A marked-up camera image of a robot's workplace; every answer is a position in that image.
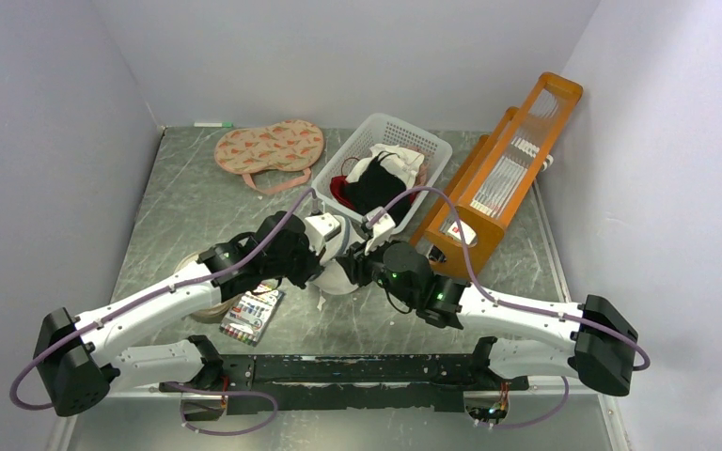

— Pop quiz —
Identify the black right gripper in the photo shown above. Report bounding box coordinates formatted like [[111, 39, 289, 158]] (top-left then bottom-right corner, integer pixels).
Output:
[[337, 233, 417, 307]]

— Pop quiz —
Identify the white mesh laundry bag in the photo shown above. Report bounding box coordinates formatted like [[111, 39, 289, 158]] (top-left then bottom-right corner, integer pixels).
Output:
[[308, 214, 364, 295]]

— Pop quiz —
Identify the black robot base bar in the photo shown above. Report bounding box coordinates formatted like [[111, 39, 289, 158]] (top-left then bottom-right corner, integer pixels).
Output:
[[188, 352, 529, 414]]

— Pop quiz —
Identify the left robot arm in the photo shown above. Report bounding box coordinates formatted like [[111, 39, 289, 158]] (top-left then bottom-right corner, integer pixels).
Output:
[[32, 211, 342, 417]]

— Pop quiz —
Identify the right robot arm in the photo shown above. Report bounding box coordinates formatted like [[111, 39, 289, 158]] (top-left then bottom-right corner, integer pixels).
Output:
[[328, 241, 638, 397]]

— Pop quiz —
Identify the white plastic laundry basket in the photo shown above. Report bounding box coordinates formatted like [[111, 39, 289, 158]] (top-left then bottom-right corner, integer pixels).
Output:
[[312, 113, 452, 223]]

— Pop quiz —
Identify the colour marker pen pack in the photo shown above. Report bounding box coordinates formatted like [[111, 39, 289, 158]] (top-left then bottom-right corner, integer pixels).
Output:
[[219, 284, 285, 347]]

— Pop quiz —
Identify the beige round pad stack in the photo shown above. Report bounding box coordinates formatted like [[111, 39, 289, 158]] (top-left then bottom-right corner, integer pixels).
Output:
[[174, 251, 235, 324]]

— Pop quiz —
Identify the red garment in basket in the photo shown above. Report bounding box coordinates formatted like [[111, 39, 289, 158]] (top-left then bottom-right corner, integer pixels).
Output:
[[329, 157, 359, 207]]

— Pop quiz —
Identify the tulip patterned pink pad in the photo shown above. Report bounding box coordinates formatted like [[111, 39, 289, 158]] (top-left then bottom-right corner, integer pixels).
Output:
[[214, 119, 325, 195]]

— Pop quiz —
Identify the white box with red logo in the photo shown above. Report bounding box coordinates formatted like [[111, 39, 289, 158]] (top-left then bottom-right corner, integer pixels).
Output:
[[445, 221, 477, 246]]

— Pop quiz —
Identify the white garment in basket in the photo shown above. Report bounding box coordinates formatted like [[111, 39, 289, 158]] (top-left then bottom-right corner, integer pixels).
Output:
[[345, 144, 428, 189]]

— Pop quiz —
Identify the white green marker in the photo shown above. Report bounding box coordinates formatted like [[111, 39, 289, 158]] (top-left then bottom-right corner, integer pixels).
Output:
[[193, 121, 234, 128]]

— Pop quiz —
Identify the orange wooden rack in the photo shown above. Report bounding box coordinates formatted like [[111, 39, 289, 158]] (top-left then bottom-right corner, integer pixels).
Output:
[[410, 72, 584, 278]]

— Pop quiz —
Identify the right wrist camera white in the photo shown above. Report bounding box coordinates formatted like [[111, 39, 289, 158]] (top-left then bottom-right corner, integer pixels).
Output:
[[364, 207, 396, 255]]

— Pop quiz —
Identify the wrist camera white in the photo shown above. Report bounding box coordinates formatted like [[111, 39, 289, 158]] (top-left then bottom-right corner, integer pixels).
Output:
[[304, 213, 343, 255], [364, 207, 396, 255]]

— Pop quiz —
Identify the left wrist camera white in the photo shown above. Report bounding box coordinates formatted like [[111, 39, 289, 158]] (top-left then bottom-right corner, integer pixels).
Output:
[[304, 213, 343, 255]]

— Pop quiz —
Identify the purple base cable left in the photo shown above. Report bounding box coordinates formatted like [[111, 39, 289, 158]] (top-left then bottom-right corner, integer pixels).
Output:
[[178, 389, 283, 437]]

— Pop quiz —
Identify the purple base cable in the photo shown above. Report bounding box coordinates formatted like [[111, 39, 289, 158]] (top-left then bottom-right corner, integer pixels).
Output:
[[178, 389, 283, 437], [473, 373, 571, 432]]

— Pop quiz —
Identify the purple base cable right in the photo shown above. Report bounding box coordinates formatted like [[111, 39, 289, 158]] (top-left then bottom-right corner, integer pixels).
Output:
[[473, 373, 571, 432]]

